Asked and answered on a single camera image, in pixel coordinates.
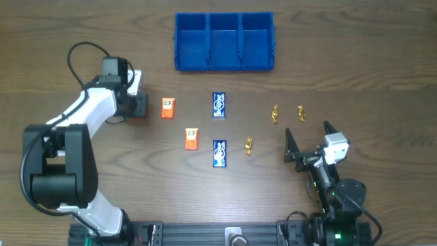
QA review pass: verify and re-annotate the blue tray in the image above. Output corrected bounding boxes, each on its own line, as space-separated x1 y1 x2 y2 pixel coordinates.
173 12 276 72

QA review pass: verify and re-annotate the mounting rail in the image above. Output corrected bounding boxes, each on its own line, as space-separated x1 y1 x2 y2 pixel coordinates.
68 221 373 246

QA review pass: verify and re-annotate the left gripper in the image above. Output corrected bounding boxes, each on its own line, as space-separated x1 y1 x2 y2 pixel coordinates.
132 92 149 119

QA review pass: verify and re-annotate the blue candy pack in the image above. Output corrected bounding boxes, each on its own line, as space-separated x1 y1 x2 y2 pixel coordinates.
212 139 227 169
212 92 227 120

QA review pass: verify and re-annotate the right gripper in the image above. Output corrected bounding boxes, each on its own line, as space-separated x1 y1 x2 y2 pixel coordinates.
283 120 341 173

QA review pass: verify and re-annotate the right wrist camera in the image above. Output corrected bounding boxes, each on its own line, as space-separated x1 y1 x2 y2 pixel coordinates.
320 132 350 165

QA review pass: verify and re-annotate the orange candy box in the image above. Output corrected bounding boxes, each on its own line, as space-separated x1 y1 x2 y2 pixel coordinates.
184 128 199 151
160 97 175 120

